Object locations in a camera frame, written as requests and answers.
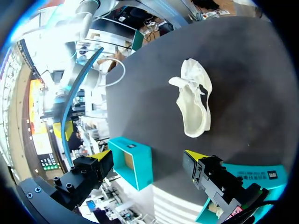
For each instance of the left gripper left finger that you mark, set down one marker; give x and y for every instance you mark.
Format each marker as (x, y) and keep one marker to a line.
(84, 172)

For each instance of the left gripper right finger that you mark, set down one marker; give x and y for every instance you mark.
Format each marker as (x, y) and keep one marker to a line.
(210, 175)

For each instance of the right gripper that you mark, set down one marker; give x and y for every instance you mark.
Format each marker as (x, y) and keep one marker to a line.
(57, 112)

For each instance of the blue and black insole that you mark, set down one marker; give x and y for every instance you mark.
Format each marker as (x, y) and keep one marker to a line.
(79, 80)

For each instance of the pale grey shoe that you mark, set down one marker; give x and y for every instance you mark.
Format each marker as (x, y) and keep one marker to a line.
(194, 116)

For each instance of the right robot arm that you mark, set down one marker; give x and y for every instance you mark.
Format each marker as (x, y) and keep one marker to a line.
(84, 14)

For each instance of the teal box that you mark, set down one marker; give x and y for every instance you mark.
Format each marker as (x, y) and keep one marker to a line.
(142, 163)
(254, 172)

